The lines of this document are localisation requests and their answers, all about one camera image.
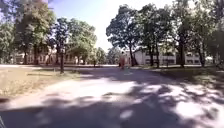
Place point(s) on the pale crossing path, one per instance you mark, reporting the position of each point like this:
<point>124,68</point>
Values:
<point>40,66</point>

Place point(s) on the tree with straight dark trunk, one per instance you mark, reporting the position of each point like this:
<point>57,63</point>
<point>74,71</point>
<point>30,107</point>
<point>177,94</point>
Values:
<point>62,63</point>

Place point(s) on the row of leafy trees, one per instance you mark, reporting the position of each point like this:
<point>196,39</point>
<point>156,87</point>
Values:
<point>30,30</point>

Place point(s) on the dry grass lawn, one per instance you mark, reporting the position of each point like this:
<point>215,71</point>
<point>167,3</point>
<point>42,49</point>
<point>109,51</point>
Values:
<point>20,81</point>

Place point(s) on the red brick building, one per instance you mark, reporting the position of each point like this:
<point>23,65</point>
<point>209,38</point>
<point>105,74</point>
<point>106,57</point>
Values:
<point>43,58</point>

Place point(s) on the shaded grass verge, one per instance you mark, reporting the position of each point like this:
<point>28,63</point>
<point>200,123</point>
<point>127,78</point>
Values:
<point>200,75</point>

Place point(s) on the person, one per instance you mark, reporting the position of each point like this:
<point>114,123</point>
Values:
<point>122,61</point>

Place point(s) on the grey asphalt path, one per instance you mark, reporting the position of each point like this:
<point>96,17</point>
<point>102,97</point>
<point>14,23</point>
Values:
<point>110,90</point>

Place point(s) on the white building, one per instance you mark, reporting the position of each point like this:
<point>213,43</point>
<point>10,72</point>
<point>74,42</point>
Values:
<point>141,57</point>

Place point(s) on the group of tall dark trees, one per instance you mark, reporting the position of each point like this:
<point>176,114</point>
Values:
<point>156,30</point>

